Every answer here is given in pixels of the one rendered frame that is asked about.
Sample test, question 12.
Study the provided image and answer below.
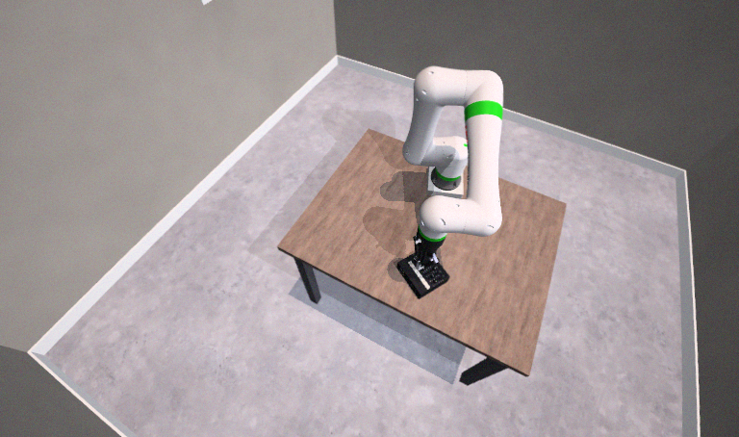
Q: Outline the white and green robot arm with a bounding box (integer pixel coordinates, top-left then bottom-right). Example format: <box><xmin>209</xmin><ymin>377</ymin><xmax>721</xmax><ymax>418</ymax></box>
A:
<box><xmin>402</xmin><ymin>66</ymin><xmax>503</xmax><ymax>249</ymax></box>

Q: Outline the black lighting desk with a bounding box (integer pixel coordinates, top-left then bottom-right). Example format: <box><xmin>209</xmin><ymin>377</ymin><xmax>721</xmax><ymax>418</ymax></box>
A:
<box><xmin>396</xmin><ymin>253</ymin><xmax>450</xmax><ymax>298</ymax></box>

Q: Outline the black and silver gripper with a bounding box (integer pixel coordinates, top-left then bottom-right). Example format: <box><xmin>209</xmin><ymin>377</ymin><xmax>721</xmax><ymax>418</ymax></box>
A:
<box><xmin>415</xmin><ymin>244</ymin><xmax>440</xmax><ymax>270</ymax></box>

